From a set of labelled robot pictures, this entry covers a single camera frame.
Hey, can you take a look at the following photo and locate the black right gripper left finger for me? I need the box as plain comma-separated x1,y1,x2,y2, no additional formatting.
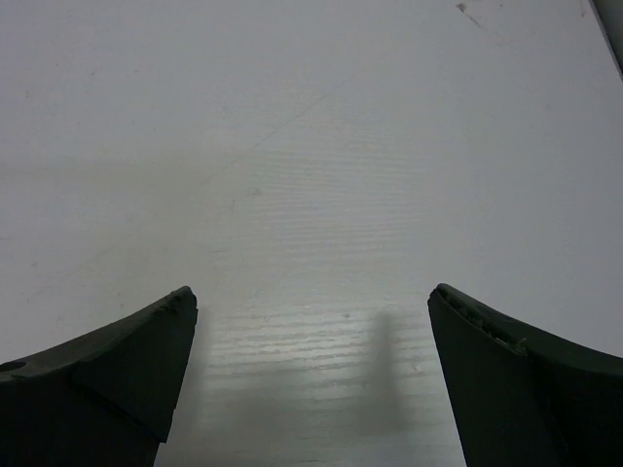
1,286,198,466

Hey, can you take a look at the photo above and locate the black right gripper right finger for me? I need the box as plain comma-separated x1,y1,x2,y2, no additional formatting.
427,284,622,466

